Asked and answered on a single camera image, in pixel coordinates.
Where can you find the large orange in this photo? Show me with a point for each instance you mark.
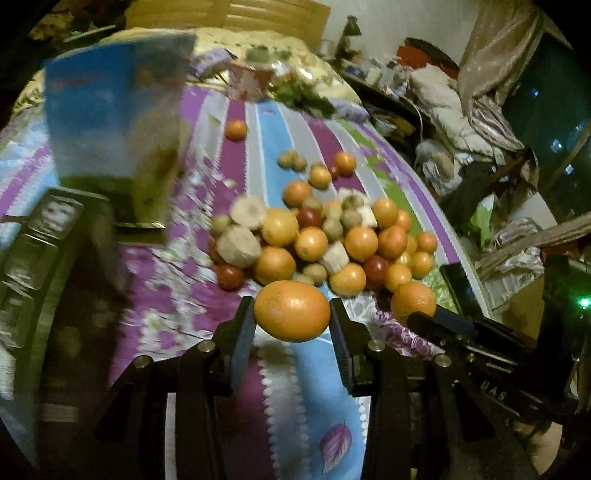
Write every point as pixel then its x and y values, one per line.
pixel 292 311
pixel 412 297

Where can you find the pile of oranges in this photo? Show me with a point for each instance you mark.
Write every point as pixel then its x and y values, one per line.
pixel 361 243

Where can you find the red tomato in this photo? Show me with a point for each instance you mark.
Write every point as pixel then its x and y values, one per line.
pixel 230 276
pixel 376 268
pixel 309 217

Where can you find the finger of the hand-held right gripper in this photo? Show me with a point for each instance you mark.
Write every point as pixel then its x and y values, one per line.
pixel 461 290
pixel 455 323

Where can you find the blue cardboard box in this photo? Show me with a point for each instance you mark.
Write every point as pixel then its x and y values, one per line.
pixel 115 115

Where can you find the small orange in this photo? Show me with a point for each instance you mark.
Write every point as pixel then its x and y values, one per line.
pixel 236 130

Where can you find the striped floral bedsheet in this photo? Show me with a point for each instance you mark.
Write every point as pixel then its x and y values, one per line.
pixel 203 286

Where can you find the metal cup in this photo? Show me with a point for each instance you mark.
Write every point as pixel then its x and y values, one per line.
pixel 327 49

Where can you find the heap of clothes and bags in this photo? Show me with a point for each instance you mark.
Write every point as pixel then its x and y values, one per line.
pixel 471 180

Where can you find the cream quilt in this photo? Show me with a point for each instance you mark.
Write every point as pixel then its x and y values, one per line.
pixel 318 69

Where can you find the red cloth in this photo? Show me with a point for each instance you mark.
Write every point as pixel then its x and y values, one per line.
pixel 415 53

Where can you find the green leafy vegetable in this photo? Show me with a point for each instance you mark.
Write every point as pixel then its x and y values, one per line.
pixel 302 95

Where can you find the dark nightstand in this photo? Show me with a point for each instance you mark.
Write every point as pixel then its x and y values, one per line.
pixel 383 92

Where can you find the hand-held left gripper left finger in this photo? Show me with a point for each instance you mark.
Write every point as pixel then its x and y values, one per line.
pixel 242 339

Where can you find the dark window pane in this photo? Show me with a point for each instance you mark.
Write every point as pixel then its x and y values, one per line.
pixel 549 110

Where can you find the purple tissue packet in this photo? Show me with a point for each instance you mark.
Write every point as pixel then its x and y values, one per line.
pixel 349 110

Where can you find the wooden headboard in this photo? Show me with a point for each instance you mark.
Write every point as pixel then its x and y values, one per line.
pixel 258 16

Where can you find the pale cut banana piece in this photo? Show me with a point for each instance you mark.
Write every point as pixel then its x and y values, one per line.
pixel 365 215
pixel 238 247
pixel 249 211
pixel 334 257

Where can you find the pink curtain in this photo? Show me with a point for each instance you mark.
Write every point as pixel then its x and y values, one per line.
pixel 498 60

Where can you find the black desk lamp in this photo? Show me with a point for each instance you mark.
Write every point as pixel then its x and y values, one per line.
pixel 352 28

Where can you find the white bedding bundle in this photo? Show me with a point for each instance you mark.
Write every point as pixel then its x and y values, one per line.
pixel 436 90

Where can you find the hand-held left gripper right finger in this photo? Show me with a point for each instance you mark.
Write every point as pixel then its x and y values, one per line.
pixel 344 348

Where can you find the beige shiny cloth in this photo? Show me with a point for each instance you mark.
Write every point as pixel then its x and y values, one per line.
pixel 521 247

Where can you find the pile of clothes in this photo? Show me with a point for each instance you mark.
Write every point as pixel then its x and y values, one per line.
pixel 60 25

